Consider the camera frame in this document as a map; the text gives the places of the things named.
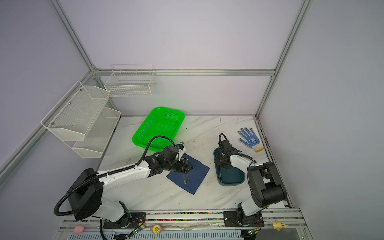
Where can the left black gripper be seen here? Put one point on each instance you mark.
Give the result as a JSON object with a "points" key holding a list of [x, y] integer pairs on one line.
{"points": [[184, 168]]}

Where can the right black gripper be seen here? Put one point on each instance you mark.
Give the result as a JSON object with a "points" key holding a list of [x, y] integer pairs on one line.
{"points": [[217, 162]]}

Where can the silver metal fork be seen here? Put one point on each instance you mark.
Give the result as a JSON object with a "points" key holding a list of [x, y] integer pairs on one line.
{"points": [[186, 177]]}

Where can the dark blue paper napkin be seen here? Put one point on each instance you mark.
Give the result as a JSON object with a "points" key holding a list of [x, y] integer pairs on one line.
{"points": [[196, 176]]}

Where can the green plastic perforated basket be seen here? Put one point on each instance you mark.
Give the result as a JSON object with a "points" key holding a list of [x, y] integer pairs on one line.
{"points": [[160, 122]]}

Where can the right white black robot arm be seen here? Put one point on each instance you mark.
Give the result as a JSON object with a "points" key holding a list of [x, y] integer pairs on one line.
{"points": [[265, 184]]}

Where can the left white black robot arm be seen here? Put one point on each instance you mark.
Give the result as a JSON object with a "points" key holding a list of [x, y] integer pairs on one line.
{"points": [[87, 196]]}

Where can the blue white work glove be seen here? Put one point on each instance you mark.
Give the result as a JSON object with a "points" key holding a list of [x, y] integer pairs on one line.
{"points": [[250, 139]]}

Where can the dark teal plastic tray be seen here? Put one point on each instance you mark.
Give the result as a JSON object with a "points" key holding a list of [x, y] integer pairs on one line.
{"points": [[231, 177]]}

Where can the pink green round toy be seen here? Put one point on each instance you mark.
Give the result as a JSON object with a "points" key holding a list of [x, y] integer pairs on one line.
{"points": [[156, 229]]}

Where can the yellow toy figure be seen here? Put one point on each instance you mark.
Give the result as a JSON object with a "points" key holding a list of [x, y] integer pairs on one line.
{"points": [[279, 226]]}

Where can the white mesh two-tier shelf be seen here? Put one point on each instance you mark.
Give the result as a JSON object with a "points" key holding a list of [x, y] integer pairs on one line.
{"points": [[83, 121]]}

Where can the pink toy figure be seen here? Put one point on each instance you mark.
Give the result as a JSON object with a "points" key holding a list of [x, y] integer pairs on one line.
{"points": [[78, 229]]}

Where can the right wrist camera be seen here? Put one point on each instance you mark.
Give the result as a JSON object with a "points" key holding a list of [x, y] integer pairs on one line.
{"points": [[224, 143]]}

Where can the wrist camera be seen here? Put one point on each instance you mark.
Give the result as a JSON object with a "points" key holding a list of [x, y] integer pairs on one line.
{"points": [[224, 143], [174, 150]]}

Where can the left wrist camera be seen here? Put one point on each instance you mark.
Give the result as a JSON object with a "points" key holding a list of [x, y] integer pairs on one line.
{"points": [[174, 150]]}

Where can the aluminium front rail frame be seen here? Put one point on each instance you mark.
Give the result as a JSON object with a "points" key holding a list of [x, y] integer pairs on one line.
{"points": [[191, 225]]}

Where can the white wire wall basket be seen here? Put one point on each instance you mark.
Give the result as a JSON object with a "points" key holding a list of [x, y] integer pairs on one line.
{"points": [[131, 81]]}

